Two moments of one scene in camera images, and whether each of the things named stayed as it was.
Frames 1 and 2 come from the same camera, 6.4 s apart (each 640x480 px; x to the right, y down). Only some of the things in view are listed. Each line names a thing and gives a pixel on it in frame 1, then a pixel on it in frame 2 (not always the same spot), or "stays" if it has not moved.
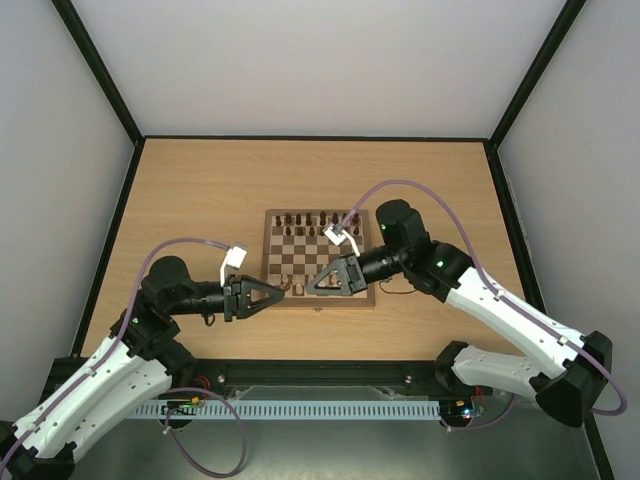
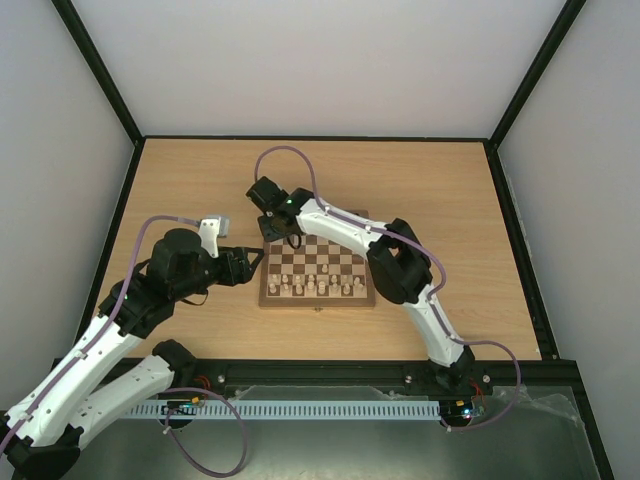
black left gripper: (240, 298) -> (244, 273)
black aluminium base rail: (218, 373) stays
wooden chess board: (297, 252) stays
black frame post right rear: (548, 49) stays
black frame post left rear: (89, 51) stays
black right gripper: (355, 274) -> (273, 231)
